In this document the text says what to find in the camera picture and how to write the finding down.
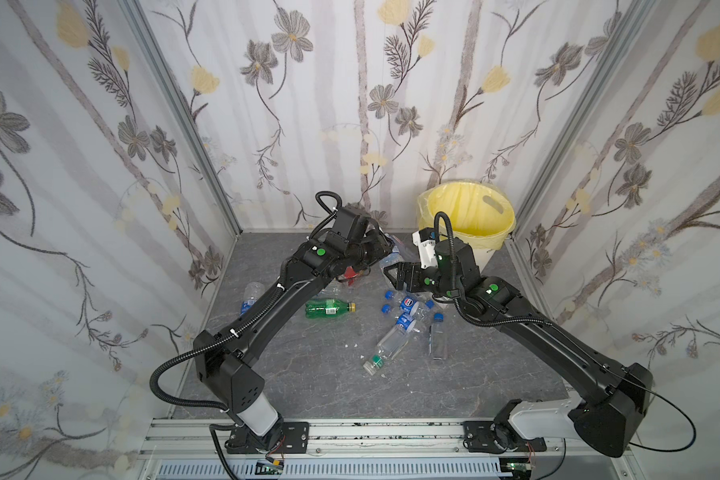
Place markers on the small blue label bottle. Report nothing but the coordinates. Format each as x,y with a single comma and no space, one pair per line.
252,293

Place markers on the red yellow label bottle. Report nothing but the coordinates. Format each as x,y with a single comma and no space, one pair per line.
349,277

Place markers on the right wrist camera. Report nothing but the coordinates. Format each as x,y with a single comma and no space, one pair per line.
425,240

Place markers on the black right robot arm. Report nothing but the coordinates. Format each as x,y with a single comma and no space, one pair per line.
612,398

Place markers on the clear bottle green cap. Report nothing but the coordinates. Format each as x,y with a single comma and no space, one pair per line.
389,346

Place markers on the clear bottle blue tint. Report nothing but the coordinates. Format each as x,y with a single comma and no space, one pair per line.
401,251

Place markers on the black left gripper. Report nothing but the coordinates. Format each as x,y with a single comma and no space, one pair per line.
378,243

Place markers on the white bin with yellow bag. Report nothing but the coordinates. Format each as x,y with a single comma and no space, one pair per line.
481,215

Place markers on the clear bottle blue cap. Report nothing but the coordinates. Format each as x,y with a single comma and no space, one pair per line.
438,338

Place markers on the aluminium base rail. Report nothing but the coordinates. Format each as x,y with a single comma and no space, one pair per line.
427,448

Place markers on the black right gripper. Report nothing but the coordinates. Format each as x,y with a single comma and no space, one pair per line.
408,276

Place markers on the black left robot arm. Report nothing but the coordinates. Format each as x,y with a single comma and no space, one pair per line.
224,362

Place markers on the green Sprite bottle lying flat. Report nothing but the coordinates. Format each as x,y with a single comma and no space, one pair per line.
328,308

